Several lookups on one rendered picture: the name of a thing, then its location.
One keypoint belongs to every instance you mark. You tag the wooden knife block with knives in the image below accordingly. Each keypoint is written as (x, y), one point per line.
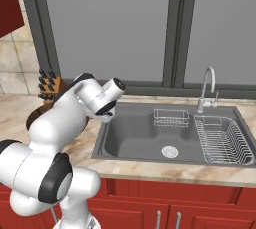
(56, 84)

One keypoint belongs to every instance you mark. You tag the brown bowl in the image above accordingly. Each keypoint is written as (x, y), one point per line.
(33, 118)

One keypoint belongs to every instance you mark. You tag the red wall cupboard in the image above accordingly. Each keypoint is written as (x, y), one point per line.
(9, 3)

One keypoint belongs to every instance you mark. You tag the grey sink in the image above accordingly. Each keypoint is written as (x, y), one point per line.
(140, 136)

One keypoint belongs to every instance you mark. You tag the silver tap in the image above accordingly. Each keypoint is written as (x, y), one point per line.
(204, 89)

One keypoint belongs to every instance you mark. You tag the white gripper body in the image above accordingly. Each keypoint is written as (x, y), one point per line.
(107, 115)

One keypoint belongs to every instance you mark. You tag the grey framed window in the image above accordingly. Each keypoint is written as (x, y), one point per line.
(175, 39)

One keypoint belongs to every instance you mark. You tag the red drawer front panel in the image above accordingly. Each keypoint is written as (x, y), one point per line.
(173, 191)

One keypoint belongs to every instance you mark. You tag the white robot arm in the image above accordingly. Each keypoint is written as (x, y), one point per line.
(56, 123)

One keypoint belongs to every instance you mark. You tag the red cupboard door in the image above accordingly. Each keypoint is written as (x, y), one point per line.
(220, 219)
(126, 216)
(6, 211)

